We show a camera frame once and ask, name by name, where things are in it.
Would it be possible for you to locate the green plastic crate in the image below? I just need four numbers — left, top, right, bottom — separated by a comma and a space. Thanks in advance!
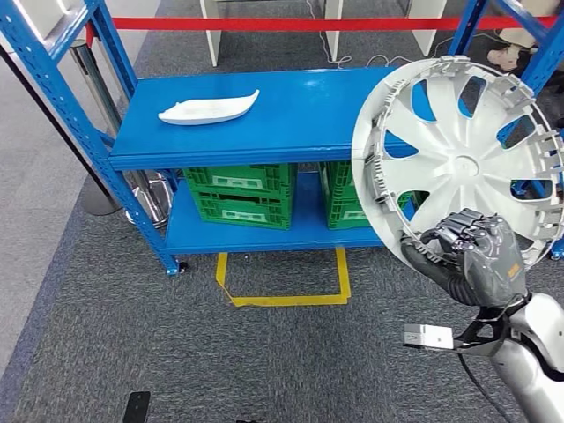
182, 163, 298, 231
318, 160, 430, 231

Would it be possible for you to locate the person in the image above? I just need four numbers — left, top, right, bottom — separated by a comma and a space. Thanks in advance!
486, 26, 564, 72

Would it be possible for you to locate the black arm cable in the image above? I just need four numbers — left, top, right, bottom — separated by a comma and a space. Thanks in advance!
458, 352, 512, 423

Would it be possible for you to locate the red barrier belt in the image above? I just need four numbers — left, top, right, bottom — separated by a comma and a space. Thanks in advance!
86, 15, 558, 49

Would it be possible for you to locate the white desk with steel bars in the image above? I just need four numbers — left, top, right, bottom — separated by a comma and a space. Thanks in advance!
399, 0, 448, 58
199, 0, 344, 68

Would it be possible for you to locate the white curved plastic part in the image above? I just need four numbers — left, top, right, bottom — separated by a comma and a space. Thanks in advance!
158, 89, 260, 127

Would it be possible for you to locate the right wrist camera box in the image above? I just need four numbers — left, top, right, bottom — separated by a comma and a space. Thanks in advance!
403, 303, 514, 359

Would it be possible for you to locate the steel stanchion post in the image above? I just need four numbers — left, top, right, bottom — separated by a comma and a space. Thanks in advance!
68, 39, 175, 230

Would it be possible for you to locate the white floor cable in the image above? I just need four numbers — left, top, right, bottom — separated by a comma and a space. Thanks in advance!
306, 0, 468, 70

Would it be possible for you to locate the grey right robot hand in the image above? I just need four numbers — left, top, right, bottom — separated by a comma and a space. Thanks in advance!
399, 208, 529, 308

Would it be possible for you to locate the silver plastic wheel hubcap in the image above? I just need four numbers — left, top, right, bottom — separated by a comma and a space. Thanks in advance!
350, 55, 564, 271

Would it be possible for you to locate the blue metal shelf rack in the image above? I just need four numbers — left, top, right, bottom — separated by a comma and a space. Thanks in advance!
0, 0, 564, 277

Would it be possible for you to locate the black stanchion post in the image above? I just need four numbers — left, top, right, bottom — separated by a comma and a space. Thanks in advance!
0, 43, 123, 219

